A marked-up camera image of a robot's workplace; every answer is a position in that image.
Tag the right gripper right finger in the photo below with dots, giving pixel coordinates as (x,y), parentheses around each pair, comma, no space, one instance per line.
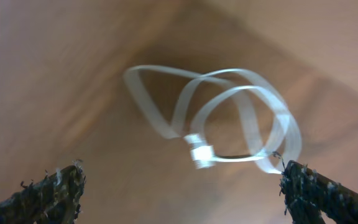
(308,195)

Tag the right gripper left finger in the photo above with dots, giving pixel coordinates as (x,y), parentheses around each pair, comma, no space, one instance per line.
(55,199)

